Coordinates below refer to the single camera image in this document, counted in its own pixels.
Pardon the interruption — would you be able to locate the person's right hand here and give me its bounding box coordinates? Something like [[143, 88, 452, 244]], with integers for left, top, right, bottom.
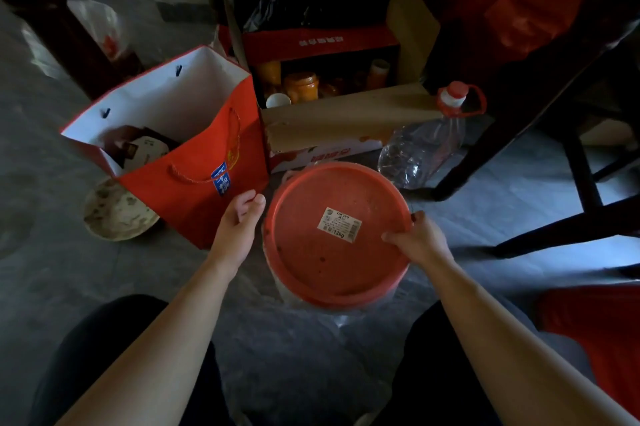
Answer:
[[381, 210, 455, 274]]

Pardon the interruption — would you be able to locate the person's left hand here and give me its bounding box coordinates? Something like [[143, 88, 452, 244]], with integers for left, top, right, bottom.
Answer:
[[209, 189, 267, 275]]

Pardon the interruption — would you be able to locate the red round bucket lid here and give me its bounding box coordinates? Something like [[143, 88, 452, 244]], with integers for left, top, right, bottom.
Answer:
[[262, 161, 415, 309]]

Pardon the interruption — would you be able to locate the person's right forearm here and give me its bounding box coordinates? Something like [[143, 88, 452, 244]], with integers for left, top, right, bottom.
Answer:
[[424, 260, 640, 426]]

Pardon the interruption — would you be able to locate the person's left forearm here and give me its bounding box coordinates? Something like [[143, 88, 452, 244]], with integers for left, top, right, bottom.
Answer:
[[54, 253, 241, 426]]

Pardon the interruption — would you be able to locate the blue hang tag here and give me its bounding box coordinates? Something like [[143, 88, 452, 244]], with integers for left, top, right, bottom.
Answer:
[[210, 161, 232, 197]]

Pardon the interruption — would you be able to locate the red paper gift bag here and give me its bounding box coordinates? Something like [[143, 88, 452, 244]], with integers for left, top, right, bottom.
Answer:
[[59, 44, 271, 250]]

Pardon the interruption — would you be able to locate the clear bottle with red cap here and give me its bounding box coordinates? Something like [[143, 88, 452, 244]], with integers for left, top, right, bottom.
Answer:
[[377, 81, 488, 190]]

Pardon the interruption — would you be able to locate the translucent plastic bucket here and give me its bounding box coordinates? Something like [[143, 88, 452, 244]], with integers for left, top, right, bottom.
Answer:
[[261, 221, 416, 329]]

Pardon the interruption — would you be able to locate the red and brown cardboard box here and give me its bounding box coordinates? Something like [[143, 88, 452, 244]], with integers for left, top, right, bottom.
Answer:
[[218, 0, 442, 174]]

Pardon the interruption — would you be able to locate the orange jar with lid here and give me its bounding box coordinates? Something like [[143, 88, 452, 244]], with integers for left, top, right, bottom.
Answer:
[[283, 71, 320, 104]]

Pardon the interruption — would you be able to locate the small orange jar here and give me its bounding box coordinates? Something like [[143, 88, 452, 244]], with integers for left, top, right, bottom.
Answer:
[[257, 60, 282, 87]]

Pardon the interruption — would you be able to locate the person's right leg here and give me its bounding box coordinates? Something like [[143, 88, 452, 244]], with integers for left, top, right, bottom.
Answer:
[[372, 297, 597, 426]]

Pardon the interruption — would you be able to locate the person's leg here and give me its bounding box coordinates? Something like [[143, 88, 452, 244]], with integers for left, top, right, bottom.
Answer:
[[372, 297, 597, 426], [27, 294, 237, 426]]

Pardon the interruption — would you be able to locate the round woven straw hat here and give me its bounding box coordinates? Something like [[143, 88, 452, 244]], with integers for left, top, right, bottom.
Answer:
[[83, 177, 161, 242]]

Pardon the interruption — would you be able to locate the orange bottle with pale cap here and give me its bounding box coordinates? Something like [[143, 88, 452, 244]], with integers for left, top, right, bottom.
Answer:
[[366, 59, 391, 90]]

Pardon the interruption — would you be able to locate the person's left leg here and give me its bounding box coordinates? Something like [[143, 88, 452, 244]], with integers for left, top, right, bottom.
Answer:
[[27, 294, 237, 426]]

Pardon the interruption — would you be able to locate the dark wooden chair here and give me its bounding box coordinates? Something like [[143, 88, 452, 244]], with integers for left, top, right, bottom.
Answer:
[[431, 0, 640, 279]]

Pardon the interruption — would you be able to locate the clear plastic bag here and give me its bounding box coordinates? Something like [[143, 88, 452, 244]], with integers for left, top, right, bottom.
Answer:
[[66, 0, 132, 62]]

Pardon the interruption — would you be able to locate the red cloth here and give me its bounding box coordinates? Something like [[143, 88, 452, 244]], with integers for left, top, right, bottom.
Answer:
[[439, 0, 617, 87]]

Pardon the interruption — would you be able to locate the dark wooden furniture leg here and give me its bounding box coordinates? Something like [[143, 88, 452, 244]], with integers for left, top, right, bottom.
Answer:
[[0, 0, 147, 100]]

